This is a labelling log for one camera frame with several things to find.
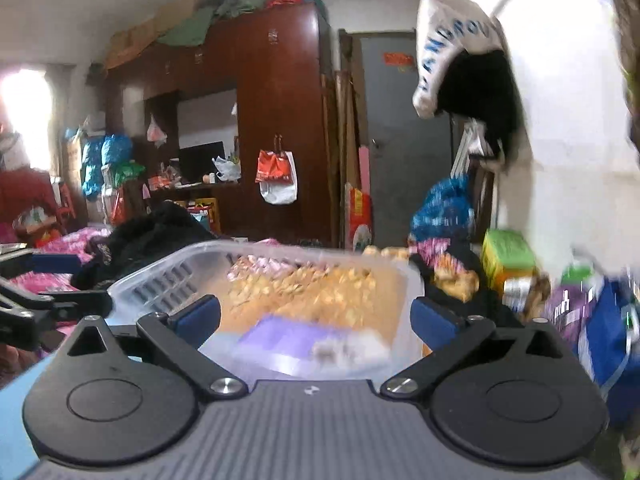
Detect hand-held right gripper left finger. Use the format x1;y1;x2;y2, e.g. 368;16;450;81
65;294;247;402

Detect wooden sticks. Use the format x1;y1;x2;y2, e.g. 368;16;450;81
322;30;362;248

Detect purple package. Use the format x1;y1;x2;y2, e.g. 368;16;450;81
542;280;601;347

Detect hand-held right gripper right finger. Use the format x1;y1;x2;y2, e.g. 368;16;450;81
379;296;577;402

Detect pink board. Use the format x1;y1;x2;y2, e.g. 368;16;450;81
357;145;372;196

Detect cardboard boxes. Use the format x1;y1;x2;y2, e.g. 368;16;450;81
102;0;201;68

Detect purple packet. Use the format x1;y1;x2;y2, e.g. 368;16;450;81
235;315;401;376

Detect clear plastic basket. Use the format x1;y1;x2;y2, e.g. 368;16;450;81
107;240;426;378

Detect blue plastic bag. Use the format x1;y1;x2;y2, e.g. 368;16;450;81
411;175;476;247

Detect green and white packet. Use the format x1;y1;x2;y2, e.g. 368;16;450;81
560;255;597;287

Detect green box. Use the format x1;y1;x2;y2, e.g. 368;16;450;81
481;229;538;291

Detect white and black hoodie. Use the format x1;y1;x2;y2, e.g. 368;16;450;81
412;0;523;168

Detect black clothes pile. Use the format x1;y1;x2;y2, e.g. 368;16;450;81
70;202;217;291

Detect yellow patterned towel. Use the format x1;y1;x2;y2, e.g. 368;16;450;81
220;255;407;343

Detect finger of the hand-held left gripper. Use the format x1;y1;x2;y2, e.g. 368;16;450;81
0;242;82;278
0;280;113;352

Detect black monitor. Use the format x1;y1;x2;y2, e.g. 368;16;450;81
178;141;226;184

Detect blue patterned plastic bags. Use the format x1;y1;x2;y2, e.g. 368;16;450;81
80;132;133;198

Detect red paper bag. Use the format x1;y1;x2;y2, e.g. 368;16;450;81
350;187;374;253

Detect grey door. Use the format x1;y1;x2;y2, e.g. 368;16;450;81
350;32;468;250

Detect red cloth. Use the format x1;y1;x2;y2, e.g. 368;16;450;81
0;170;67;241

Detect pink floral blanket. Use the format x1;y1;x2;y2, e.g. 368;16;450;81
0;227;116;292

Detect light blue mat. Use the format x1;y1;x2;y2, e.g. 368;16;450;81
0;374;47;480

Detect green cloth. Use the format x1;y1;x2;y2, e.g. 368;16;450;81
157;0;281;48

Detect blue tote bag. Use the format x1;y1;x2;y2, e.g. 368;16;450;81
575;270;640;426

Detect white clothes hangers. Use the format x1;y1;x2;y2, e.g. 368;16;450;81
452;120;490;179

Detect olive cloth bag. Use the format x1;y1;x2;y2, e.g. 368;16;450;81
595;0;640;147

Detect clear bag with red contents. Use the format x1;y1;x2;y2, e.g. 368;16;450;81
146;115;168;148

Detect brown wooden wardrobe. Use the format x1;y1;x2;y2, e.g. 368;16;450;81
102;2;341;248

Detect red and white plastic bag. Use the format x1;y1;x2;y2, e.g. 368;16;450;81
255;149;299;206

